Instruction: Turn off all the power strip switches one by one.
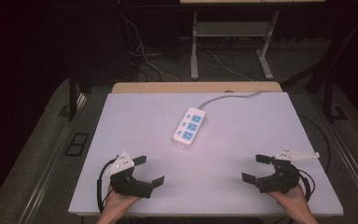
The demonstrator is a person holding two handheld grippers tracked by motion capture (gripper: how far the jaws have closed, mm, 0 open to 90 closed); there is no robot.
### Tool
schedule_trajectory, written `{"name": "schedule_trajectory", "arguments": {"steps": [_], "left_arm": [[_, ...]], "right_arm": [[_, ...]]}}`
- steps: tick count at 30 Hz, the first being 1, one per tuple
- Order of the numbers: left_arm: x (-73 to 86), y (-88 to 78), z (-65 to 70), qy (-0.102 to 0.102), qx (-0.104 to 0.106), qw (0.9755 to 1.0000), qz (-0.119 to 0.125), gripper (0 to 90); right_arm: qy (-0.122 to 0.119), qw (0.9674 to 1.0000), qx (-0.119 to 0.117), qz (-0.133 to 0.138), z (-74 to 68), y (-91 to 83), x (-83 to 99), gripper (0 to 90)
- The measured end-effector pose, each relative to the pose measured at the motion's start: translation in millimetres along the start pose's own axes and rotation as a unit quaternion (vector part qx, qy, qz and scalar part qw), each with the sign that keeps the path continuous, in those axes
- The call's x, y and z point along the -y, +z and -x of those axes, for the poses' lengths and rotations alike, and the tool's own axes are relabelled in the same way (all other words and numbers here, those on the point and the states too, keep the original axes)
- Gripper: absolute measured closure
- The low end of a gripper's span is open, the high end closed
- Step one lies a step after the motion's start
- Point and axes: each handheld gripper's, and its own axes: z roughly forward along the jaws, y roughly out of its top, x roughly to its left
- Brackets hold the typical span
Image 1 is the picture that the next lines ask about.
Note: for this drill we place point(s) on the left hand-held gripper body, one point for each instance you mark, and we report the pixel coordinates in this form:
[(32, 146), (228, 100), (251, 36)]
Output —
[(127, 182)]

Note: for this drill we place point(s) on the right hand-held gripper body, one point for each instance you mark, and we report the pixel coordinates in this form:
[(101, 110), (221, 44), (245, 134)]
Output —
[(281, 174)]

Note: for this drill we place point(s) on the white power strip blue sockets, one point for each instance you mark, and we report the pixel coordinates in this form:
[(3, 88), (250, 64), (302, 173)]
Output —
[(188, 127)]

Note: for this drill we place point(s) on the person's left hand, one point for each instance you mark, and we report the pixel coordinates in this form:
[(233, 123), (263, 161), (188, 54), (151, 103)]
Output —
[(118, 206)]

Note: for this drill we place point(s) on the person's right hand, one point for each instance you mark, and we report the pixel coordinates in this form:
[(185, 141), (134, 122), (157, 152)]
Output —
[(293, 203)]

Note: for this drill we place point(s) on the black floor outlet plate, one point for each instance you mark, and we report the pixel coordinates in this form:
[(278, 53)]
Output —
[(77, 144)]

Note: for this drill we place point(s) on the black metal stand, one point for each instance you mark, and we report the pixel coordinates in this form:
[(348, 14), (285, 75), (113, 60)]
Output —
[(331, 71), (74, 90)]

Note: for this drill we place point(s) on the grey metal table frame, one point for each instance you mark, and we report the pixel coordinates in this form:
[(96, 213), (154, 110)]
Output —
[(233, 43)]

